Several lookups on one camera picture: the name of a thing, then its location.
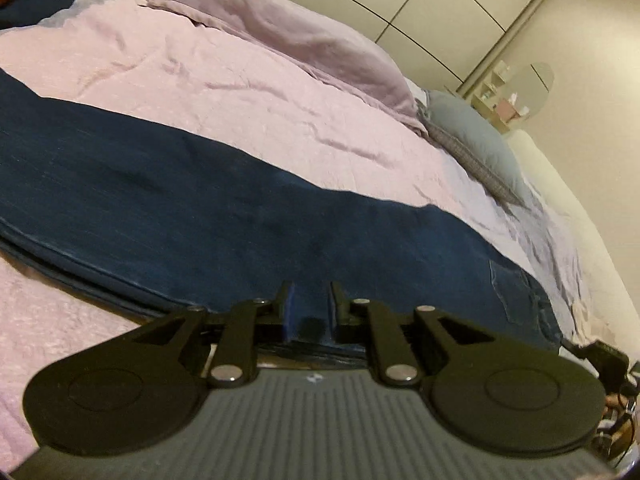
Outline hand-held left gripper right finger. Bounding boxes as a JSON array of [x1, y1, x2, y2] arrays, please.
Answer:
[[326, 280, 502, 387]]

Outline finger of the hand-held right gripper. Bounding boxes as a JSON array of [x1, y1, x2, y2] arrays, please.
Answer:
[[562, 338, 630, 393]]

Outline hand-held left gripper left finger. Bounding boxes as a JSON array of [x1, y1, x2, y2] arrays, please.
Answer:
[[127, 280, 296, 388]]

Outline blue denim jeans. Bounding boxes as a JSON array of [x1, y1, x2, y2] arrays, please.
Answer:
[[0, 67, 563, 357]]

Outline grey-blue pillow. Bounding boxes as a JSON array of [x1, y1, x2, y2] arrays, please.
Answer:
[[422, 89, 528, 207]]

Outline pink bed sheet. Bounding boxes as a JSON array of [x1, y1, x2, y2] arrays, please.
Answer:
[[0, 0, 601, 466]]

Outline small cream shelf unit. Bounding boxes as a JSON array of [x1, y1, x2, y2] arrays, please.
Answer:
[[470, 59, 532, 135]]

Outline lilac pillow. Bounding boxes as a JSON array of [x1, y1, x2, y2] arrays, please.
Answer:
[[140, 0, 431, 137]]

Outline cream wardrobe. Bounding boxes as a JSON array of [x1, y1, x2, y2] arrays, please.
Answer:
[[232, 0, 548, 92]]

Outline dark blue garment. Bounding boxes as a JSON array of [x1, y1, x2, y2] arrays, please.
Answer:
[[0, 0, 77, 28]]

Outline cream padded bed frame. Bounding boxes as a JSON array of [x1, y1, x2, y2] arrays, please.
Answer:
[[507, 129, 638, 361]]

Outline oval wall mirror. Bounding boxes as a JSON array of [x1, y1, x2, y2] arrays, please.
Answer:
[[506, 62, 556, 116]]

